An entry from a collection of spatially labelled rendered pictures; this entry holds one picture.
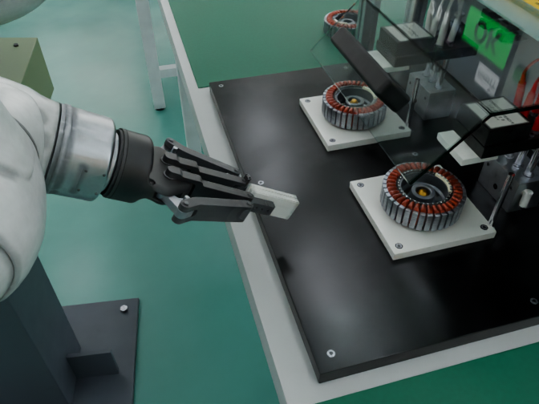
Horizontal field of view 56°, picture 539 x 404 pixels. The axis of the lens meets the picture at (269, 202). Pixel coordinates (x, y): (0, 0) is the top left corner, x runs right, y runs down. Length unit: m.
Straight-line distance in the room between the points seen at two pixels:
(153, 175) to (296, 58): 0.67
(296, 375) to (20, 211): 0.37
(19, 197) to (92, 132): 0.19
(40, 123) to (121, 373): 1.07
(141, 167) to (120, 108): 1.95
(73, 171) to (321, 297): 0.32
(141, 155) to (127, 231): 1.31
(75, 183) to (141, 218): 1.36
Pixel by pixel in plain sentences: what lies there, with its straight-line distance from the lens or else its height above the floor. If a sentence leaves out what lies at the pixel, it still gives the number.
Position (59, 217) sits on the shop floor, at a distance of 1.96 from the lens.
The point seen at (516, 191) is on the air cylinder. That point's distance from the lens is 0.77.
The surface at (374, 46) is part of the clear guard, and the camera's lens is 0.53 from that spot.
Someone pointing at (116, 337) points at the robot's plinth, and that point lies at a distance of 1.55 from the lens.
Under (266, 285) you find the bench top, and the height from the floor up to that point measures 0.75.
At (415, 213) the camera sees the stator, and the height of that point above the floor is 0.81.
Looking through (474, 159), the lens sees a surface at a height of 0.88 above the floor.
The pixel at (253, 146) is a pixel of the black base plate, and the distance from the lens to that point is 0.84.
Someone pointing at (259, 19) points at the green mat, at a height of 0.75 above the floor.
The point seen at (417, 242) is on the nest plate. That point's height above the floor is 0.78.
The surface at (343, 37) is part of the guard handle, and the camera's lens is 0.51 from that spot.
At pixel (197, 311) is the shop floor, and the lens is 1.57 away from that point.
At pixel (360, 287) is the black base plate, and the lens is 0.64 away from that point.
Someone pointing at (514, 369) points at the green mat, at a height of 0.75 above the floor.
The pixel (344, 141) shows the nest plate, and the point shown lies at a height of 0.78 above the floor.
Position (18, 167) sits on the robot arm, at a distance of 0.35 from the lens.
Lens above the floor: 1.27
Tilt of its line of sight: 43 degrees down
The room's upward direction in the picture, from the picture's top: straight up
